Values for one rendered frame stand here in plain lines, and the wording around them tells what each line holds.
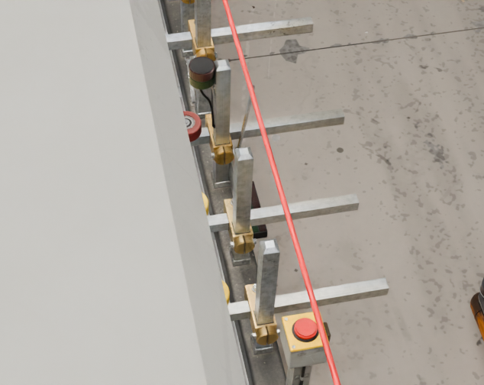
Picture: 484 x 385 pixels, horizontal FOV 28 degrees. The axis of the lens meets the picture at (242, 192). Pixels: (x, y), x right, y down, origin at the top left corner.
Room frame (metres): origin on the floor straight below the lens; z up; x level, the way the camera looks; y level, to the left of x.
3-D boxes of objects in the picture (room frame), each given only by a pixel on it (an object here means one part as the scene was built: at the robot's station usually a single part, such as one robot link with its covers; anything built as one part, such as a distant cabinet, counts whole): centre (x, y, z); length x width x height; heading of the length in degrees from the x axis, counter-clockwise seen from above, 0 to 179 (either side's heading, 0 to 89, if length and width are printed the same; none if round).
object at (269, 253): (1.09, -0.06, 0.88); 0.04 x 0.04 x 0.48; 14
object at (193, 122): (1.60, 0.15, 0.85); 0.08 x 0.08 x 0.11
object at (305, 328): (0.84, -0.12, 1.22); 0.04 x 0.04 x 0.02
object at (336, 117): (1.65, -0.04, 0.84); 0.43 x 0.03 x 0.04; 104
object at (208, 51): (1.85, 0.12, 0.95); 0.14 x 0.06 x 0.05; 14
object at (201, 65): (1.57, 0.10, 1.03); 0.06 x 0.06 x 0.22; 14
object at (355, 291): (1.15, -0.13, 0.80); 0.43 x 0.03 x 0.04; 104
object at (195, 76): (1.57, 0.10, 1.13); 0.06 x 0.06 x 0.02
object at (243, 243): (1.36, 0.00, 0.81); 0.14 x 0.06 x 0.05; 14
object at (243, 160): (1.34, 0.00, 0.87); 0.04 x 0.04 x 0.48; 14
